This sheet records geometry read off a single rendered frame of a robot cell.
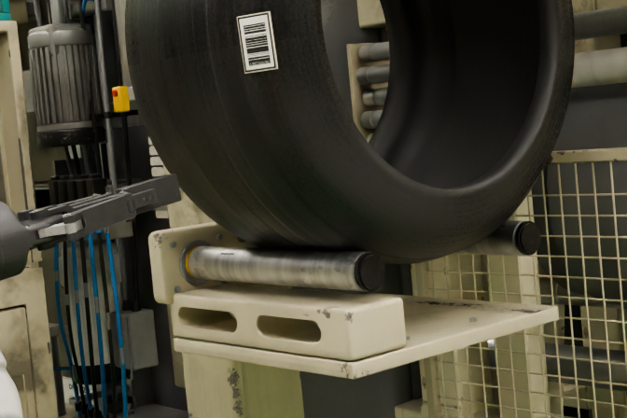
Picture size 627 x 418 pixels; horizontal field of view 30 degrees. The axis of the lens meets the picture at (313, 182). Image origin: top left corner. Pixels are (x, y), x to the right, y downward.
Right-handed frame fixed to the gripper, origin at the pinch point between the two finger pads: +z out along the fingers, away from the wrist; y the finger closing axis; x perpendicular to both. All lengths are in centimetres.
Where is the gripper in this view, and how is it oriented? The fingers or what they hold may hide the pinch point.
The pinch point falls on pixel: (148, 195)
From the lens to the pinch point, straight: 126.3
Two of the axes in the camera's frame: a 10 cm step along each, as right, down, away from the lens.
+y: -6.5, 0.2, 7.6
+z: 7.3, -2.4, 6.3
